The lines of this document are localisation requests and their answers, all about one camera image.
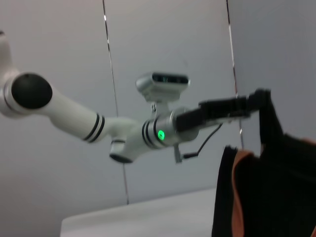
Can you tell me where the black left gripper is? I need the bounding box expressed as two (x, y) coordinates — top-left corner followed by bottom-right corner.
(173, 88), (272, 136)

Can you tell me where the black bag with orange straps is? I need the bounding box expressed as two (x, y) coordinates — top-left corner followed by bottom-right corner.
(211, 92), (316, 237)

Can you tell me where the left gripper cable with plugs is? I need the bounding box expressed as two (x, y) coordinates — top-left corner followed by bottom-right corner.
(174, 122), (224, 164)

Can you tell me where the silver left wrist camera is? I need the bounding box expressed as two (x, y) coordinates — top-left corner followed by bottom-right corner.
(135, 72), (191, 114)

